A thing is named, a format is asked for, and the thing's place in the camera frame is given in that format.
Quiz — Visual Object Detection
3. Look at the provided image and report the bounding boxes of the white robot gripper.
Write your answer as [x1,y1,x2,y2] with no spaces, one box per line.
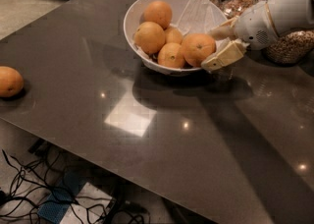
[201,1,279,72]

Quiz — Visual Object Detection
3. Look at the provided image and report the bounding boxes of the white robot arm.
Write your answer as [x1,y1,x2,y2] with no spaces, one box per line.
[201,0,314,72]

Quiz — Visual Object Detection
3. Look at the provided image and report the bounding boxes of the white paper bowl liner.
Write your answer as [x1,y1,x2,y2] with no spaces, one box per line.
[136,0,232,69]

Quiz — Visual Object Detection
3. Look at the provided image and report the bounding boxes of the white bowl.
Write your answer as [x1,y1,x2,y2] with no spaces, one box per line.
[123,0,229,76]

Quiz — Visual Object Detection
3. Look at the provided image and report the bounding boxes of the small orange in middle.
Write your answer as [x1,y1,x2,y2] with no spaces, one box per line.
[165,27,183,44]

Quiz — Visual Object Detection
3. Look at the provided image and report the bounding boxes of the glass jar of grains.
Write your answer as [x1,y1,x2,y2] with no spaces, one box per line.
[262,30,314,65]

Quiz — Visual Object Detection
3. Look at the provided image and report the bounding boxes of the orange front left large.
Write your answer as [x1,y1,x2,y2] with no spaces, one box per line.
[133,22,166,55]

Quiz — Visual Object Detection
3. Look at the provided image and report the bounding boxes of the blue and white floor box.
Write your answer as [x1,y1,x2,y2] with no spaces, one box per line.
[38,173,115,224]

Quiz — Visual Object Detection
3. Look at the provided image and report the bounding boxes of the black floor cables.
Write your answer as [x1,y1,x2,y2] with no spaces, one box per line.
[0,148,151,224]

